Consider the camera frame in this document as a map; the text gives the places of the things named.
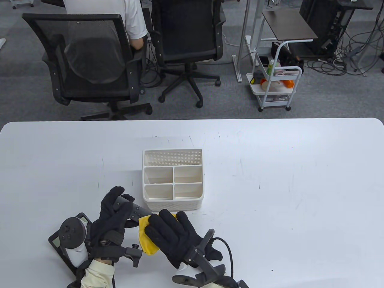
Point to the person's right hand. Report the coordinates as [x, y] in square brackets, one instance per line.
[174, 237]

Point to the person's left hand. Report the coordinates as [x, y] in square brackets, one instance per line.
[111, 222]

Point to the yellow cleaning cloth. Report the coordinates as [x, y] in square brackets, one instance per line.
[145, 241]

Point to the black remote control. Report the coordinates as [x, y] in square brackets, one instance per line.
[139, 211]

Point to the black calculator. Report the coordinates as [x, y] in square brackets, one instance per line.
[55, 241]

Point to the white plastic organizer basket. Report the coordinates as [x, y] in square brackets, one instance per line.
[172, 183]

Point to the white rolling cart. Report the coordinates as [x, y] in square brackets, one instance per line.
[255, 88]

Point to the white metal desk leg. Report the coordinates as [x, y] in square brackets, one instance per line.
[237, 69]

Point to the orange plastic object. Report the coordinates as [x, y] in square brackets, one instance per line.
[288, 83]

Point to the green plastic bottle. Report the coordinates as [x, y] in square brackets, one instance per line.
[270, 67]

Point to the black padded office chair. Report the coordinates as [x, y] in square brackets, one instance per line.
[186, 30]

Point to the black mesh office chair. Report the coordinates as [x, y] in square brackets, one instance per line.
[69, 18]

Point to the black bag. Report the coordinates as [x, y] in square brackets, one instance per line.
[292, 60]

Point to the brown top side table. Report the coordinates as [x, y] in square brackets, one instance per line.
[288, 24]

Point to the black computer tower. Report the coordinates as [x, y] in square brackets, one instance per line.
[315, 18]

